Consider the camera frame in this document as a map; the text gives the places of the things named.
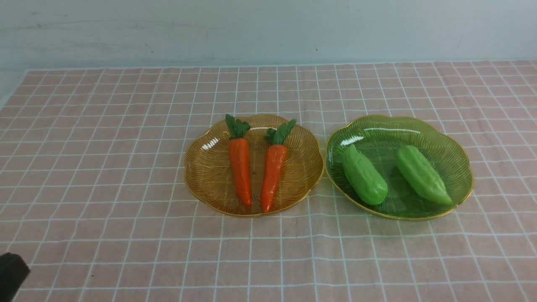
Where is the black robot arm screen left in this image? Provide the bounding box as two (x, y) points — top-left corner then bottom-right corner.
(0, 253), (31, 302)

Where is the green ribbed plastic plate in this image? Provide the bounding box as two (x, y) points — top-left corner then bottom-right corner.
(326, 115), (474, 221)

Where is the amber ribbed plastic plate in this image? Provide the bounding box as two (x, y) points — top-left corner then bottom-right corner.
(185, 114), (324, 217)

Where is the orange toy carrot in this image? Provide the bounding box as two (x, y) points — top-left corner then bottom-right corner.
(260, 119), (297, 213)
(225, 114), (252, 207)

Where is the green toy cucumber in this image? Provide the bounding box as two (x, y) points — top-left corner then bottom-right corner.
(396, 145), (453, 206)
(342, 145), (388, 206)

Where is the pink checkered tablecloth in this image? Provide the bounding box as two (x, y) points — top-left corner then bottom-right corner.
(0, 61), (536, 302)

